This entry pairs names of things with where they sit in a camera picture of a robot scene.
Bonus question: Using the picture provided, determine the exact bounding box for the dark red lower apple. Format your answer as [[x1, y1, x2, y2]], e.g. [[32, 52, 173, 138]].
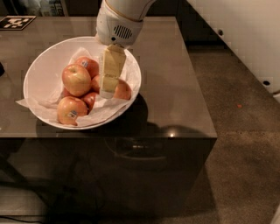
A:
[[81, 92, 96, 113]]

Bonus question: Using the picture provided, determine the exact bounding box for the black white fiducial marker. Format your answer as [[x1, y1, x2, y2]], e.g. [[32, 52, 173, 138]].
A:
[[0, 16, 36, 31]]

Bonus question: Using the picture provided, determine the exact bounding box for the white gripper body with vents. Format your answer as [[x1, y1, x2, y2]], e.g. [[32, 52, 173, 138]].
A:
[[96, 5, 143, 48]]

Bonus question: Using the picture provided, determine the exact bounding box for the back apple with sticker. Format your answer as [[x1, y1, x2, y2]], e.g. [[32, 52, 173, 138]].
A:
[[75, 57, 99, 78]]

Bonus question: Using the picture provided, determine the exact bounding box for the large top red-yellow apple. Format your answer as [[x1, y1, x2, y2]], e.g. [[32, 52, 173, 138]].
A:
[[62, 64, 91, 96]]

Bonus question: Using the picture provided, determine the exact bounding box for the right red-yellow apple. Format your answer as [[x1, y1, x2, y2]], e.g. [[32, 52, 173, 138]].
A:
[[114, 80, 131, 100]]

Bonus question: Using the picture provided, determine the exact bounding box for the black cable on floor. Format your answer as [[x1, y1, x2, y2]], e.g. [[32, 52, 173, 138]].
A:
[[0, 215, 43, 224]]

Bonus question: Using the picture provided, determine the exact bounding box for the hidden left red apple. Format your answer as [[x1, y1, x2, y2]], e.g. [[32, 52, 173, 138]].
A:
[[63, 88, 72, 97]]

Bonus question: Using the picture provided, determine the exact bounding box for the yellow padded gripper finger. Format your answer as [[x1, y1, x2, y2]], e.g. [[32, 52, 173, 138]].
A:
[[99, 44, 126, 99]]

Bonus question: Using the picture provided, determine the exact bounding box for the white bowl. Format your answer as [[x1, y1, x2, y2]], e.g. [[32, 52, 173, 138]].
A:
[[23, 36, 142, 130]]

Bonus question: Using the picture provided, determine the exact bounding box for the cluttered shelf top left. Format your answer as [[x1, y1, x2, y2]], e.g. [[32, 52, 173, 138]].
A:
[[0, 0, 68, 17]]

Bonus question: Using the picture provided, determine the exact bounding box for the front apple with sticker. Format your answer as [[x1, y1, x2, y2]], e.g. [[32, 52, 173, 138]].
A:
[[57, 96, 88, 126]]

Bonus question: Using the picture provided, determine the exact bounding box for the dark object at left edge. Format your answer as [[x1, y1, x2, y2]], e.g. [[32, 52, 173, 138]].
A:
[[0, 62, 5, 77]]

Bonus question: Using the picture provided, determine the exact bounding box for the apple with sticker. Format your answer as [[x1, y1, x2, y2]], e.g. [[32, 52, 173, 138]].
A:
[[57, 96, 88, 126], [75, 57, 99, 78]]

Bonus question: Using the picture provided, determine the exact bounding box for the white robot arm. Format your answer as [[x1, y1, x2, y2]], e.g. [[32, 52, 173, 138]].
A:
[[96, 0, 280, 102]]

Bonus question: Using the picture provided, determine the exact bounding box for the dark cabinet row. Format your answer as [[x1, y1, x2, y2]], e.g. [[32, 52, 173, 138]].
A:
[[64, 0, 223, 46]]

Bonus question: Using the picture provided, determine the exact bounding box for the small middle apple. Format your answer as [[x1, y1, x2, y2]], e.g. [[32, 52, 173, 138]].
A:
[[91, 75, 100, 93]]

